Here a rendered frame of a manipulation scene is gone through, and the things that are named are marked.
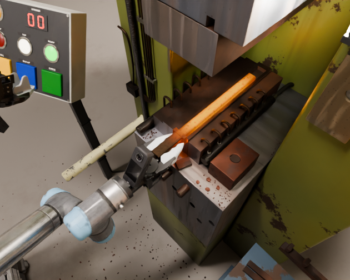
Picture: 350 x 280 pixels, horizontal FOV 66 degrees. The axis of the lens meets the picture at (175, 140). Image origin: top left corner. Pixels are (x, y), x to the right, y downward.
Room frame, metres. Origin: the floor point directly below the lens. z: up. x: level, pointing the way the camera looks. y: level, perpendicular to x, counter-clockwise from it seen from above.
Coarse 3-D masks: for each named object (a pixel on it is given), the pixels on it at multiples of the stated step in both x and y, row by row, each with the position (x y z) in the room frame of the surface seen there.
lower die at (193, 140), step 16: (240, 64) 0.76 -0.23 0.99; (256, 64) 0.74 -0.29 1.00; (208, 80) 0.69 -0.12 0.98; (224, 80) 0.68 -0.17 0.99; (256, 80) 0.67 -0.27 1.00; (272, 80) 0.68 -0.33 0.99; (192, 96) 0.61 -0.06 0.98; (208, 96) 0.60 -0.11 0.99; (240, 96) 0.60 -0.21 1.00; (256, 96) 0.60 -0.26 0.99; (160, 112) 0.54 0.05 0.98; (176, 112) 0.54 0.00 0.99; (192, 112) 0.54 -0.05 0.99; (224, 112) 0.53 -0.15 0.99; (240, 112) 0.53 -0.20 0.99; (160, 128) 0.51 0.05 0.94; (208, 128) 0.47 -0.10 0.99; (224, 128) 0.47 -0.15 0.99; (192, 144) 0.42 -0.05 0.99
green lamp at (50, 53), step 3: (48, 48) 0.70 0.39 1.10; (51, 48) 0.70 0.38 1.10; (45, 51) 0.70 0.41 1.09; (48, 51) 0.69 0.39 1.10; (51, 51) 0.69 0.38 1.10; (54, 51) 0.69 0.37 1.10; (48, 54) 0.69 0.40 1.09; (51, 54) 0.69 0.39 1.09; (54, 54) 0.69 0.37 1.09; (48, 57) 0.69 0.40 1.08; (51, 57) 0.68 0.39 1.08; (54, 57) 0.68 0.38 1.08; (51, 60) 0.68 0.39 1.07; (54, 60) 0.68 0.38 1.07
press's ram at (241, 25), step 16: (160, 0) 0.49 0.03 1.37; (176, 0) 0.46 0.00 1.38; (192, 0) 0.44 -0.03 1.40; (208, 0) 0.41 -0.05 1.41; (224, 0) 0.39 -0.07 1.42; (240, 0) 0.37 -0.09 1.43; (256, 0) 0.36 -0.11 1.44; (272, 0) 0.39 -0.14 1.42; (288, 0) 0.43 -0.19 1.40; (304, 0) 0.49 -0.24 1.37; (192, 16) 0.43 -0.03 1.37; (208, 16) 0.42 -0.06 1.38; (224, 16) 0.39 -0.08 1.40; (240, 16) 0.37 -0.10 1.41; (256, 16) 0.37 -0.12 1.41; (272, 16) 0.41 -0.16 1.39; (224, 32) 0.38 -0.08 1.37; (240, 32) 0.36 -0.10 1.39; (256, 32) 0.38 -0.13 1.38
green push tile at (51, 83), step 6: (42, 72) 0.67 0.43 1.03; (48, 72) 0.66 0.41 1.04; (54, 72) 0.66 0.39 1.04; (42, 78) 0.66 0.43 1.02; (48, 78) 0.65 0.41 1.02; (54, 78) 0.65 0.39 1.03; (60, 78) 0.64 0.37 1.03; (42, 84) 0.65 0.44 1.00; (48, 84) 0.64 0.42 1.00; (54, 84) 0.64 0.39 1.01; (60, 84) 0.63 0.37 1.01; (42, 90) 0.64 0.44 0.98; (48, 90) 0.63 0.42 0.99; (54, 90) 0.63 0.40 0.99; (60, 90) 0.62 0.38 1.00; (60, 96) 0.61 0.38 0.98
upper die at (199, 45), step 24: (144, 0) 0.53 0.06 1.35; (312, 0) 0.66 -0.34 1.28; (144, 24) 0.53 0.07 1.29; (168, 24) 0.48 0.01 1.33; (192, 24) 0.43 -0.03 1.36; (168, 48) 0.48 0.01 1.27; (192, 48) 0.43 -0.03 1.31; (216, 48) 0.39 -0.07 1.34; (240, 48) 0.45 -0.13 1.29; (216, 72) 0.40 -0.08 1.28
